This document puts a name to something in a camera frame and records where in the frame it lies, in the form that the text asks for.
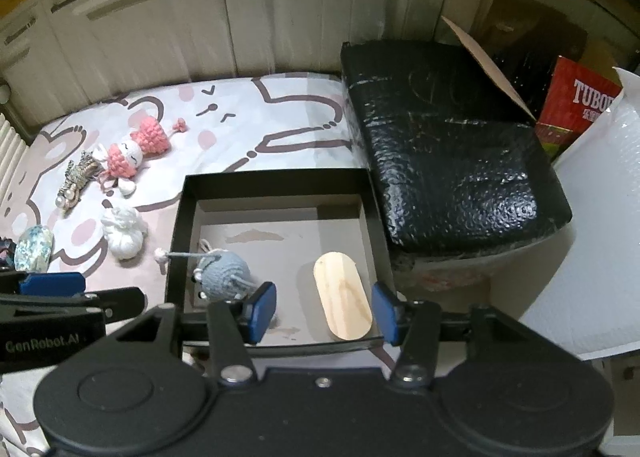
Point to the red printed box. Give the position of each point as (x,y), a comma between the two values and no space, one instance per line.
(570,107)

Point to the black cardboard box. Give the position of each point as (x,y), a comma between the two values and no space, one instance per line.
(280,247)

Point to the brown cardboard box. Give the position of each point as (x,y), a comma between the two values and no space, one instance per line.
(480,57)

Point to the multicolour crochet yarn toy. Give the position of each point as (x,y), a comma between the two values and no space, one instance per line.
(5,254)

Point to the pink cartoon printed bed sheet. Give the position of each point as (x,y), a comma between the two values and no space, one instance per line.
(300,137)

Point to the blue white plastic packet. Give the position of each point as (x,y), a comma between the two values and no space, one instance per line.
(33,249)

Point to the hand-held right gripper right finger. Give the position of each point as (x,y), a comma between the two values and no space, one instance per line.
(384,314)

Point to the oval wooden piece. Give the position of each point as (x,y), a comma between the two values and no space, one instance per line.
(342,297)

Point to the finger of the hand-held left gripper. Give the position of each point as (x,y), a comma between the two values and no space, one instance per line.
(120,302)
(52,282)

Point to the black wrapped box lid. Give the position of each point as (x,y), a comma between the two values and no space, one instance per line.
(450,152)

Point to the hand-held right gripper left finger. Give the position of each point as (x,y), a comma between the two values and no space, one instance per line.
(262,312)

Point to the white radiator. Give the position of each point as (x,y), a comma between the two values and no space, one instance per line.
(7,142)

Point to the white bubble mailer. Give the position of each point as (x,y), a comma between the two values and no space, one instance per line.
(600,237)

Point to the grey crochet mouse toy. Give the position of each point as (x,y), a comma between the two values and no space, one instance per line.
(222,274)

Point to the pink crochet doll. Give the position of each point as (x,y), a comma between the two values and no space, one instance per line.
(150,134)

